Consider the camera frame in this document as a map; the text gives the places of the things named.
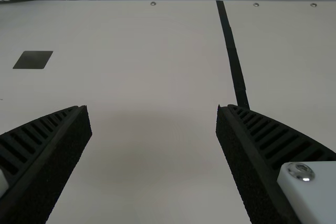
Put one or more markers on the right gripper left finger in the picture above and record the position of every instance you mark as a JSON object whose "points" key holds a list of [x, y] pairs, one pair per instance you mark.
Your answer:
{"points": [[52, 161]]}

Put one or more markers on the small square scanner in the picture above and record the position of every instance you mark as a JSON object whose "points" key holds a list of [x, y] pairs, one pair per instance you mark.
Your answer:
{"points": [[32, 59]]}

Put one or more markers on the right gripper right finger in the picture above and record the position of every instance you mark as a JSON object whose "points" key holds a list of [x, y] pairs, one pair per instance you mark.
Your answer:
{"points": [[252, 161]]}

